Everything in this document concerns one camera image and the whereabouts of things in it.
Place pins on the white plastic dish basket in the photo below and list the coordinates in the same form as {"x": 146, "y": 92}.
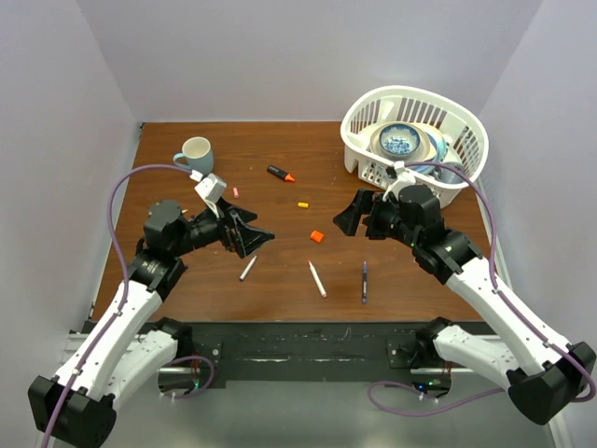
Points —
{"x": 467, "y": 140}

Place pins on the blue patterned bowl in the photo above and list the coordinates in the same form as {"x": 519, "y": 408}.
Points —
{"x": 399, "y": 140}

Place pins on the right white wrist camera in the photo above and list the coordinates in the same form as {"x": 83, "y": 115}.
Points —
{"x": 400, "y": 177}

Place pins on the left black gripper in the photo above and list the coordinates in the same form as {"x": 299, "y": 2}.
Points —
{"x": 244, "y": 239}

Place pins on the grey cup in basket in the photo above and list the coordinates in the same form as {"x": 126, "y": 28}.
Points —
{"x": 446, "y": 176}

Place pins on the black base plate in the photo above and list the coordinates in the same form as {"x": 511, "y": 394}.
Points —
{"x": 333, "y": 352}

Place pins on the grey pen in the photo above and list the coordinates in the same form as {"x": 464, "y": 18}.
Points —
{"x": 248, "y": 268}

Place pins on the stacked plates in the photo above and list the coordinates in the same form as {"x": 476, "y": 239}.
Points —
{"x": 433, "y": 145}

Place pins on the dark blue pen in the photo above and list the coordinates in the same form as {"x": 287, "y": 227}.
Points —
{"x": 364, "y": 290}

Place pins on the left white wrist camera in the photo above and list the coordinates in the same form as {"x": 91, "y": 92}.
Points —
{"x": 209, "y": 187}

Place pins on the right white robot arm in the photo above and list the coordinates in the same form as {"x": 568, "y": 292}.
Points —
{"x": 538, "y": 368}

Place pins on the orange highlighter cap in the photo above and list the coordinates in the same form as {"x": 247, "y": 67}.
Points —
{"x": 317, "y": 236}

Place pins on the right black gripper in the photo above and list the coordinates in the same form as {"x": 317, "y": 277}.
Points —
{"x": 349, "y": 218}

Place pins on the black orange highlighter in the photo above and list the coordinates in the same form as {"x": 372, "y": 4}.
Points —
{"x": 280, "y": 173}

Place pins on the light blue mug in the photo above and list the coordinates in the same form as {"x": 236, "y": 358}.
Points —
{"x": 196, "y": 154}

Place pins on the white pink pen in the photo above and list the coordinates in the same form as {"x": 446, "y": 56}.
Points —
{"x": 317, "y": 280}

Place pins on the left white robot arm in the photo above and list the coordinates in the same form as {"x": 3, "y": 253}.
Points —
{"x": 79, "y": 403}

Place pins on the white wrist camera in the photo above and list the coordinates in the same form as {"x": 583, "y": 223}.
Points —
{"x": 209, "y": 187}
{"x": 400, "y": 177}

